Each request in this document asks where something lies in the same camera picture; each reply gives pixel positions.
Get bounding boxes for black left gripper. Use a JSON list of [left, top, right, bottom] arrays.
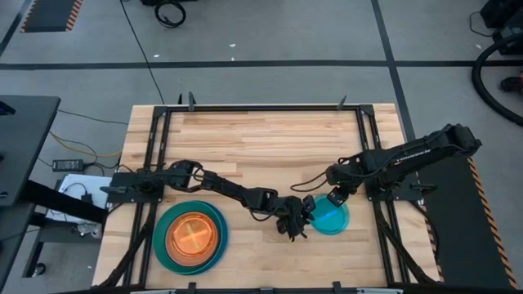
[[274, 194, 308, 243]]

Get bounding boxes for clear teal plastic plate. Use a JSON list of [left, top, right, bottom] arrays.
[[310, 194, 351, 236]]

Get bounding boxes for clear orange plastic plate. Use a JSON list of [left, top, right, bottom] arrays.
[[164, 211, 220, 268]]

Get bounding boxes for opaque dark green plate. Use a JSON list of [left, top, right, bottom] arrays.
[[158, 203, 221, 271]]

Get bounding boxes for large opaque teal plate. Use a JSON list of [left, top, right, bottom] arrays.
[[151, 199, 225, 276]]

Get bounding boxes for opaque blue plastic plate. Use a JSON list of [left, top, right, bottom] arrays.
[[206, 203, 230, 266]]

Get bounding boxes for black mat orange striped edge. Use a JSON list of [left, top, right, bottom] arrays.
[[416, 157, 521, 292], [19, 0, 84, 33]]

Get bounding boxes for white flat panel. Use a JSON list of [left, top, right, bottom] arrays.
[[43, 173, 114, 226]]

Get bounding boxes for black floor equipment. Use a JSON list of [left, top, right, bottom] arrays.
[[480, 0, 523, 56]]

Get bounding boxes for black power brick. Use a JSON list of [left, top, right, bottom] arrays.
[[51, 158, 85, 172]]

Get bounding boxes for black side desk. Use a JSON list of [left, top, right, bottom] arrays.
[[0, 95, 110, 287]]

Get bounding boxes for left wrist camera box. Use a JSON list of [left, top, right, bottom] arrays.
[[301, 194, 317, 214]]

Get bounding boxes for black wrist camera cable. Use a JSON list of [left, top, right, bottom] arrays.
[[289, 169, 331, 193]]

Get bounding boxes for black aluminium rig frame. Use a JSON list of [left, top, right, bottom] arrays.
[[96, 91, 437, 294]]

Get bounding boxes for thick black hose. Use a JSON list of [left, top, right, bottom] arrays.
[[471, 32, 523, 127]]

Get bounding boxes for long yellow cable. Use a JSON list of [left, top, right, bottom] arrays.
[[48, 130, 123, 159]]

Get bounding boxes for thin black floor cable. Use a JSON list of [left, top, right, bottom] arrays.
[[56, 108, 130, 126]]

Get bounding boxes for coiled black cable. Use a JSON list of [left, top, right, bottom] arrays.
[[154, 0, 187, 29]]

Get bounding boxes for long black hanging cable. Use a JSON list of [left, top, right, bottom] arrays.
[[119, 0, 166, 105]]

